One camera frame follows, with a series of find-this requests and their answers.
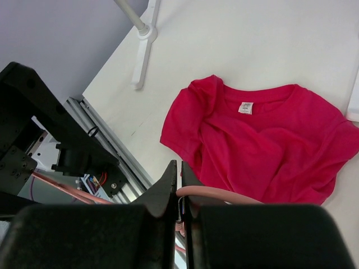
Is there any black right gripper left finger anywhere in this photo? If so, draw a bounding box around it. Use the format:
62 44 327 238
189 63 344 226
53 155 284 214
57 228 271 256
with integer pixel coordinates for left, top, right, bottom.
1 160 177 268

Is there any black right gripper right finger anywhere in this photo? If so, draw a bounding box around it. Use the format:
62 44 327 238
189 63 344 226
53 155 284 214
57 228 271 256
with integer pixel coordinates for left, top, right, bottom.
181 161 358 269

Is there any pink wire hanger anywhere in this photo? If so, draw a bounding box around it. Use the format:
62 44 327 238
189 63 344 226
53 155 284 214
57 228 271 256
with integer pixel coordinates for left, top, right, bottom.
32 171 261 253

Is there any pink t shirt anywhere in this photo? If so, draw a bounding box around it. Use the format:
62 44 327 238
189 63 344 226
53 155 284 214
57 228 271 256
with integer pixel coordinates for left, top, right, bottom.
160 75 358 205

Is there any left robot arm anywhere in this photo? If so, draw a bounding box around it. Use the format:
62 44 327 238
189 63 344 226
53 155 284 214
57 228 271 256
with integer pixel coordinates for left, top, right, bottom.
1 62 127 221

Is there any cream laundry basket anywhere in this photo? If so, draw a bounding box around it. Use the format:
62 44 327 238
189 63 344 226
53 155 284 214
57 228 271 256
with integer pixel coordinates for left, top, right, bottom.
346 73 359 122

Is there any metal clothes rack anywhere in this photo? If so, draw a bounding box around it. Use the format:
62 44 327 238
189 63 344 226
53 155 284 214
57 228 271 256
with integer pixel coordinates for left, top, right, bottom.
114 0 160 90

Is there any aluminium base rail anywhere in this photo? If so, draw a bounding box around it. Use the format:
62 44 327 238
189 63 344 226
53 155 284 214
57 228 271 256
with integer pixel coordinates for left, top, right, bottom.
65 98 153 203

